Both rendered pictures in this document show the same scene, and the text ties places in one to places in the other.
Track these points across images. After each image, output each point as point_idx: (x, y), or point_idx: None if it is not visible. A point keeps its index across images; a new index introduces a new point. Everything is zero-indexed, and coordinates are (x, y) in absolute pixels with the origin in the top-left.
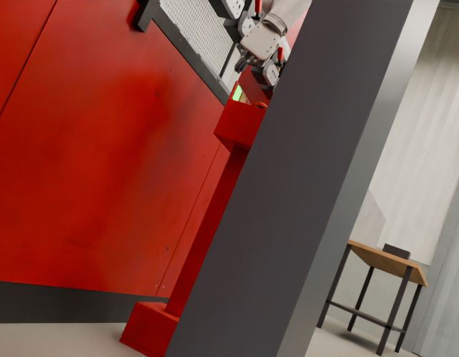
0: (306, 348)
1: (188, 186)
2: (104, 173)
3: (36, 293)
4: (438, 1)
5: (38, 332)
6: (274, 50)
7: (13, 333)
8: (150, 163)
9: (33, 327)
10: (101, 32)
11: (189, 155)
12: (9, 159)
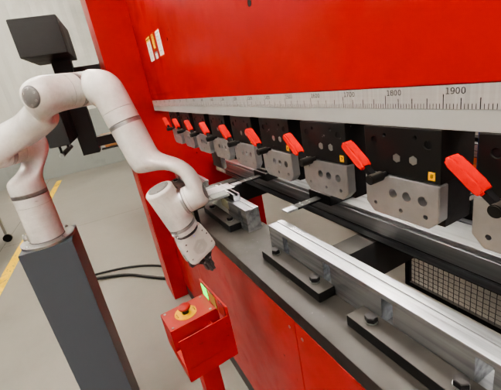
0: None
1: (288, 382)
2: (232, 323)
3: (241, 371)
4: (19, 260)
5: (235, 388)
6: (182, 252)
7: (227, 375)
8: (247, 330)
9: (241, 386)
10: None
11: (270, 343)
12: None
